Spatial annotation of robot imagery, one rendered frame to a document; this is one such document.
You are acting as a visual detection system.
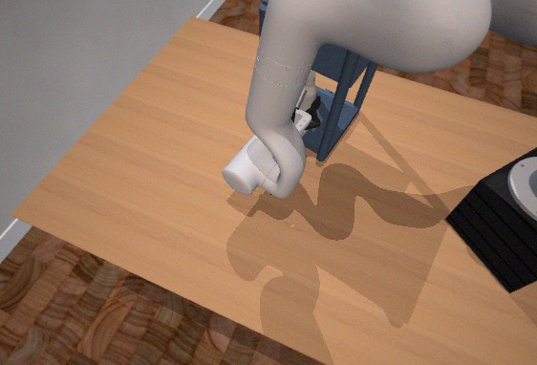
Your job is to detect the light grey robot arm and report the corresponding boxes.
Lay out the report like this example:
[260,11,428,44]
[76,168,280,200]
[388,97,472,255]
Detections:
[222,0,537,221]

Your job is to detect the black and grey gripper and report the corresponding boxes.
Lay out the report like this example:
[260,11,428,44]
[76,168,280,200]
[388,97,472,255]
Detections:
[294,97,321,138]

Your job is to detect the grey stone-textured bottle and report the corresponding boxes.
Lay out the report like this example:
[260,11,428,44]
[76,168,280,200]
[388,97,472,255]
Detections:
[300,71,317,111]

